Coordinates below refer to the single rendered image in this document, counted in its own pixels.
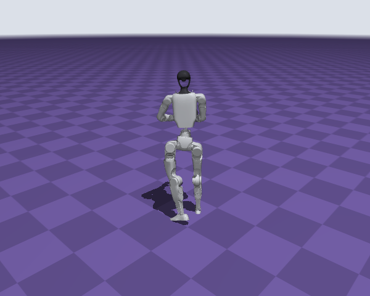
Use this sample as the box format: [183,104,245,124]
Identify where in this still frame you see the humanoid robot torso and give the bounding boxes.
[172,90,197,151]

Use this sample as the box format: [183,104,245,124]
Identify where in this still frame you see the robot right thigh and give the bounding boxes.
[191,141,203,186]

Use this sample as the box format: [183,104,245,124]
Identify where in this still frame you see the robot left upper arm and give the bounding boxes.
[157,95,173,122]

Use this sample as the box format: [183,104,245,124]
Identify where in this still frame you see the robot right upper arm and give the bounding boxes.
[195,93,207,121]

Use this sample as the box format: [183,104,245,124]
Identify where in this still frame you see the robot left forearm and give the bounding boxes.
[164,114,174,121]

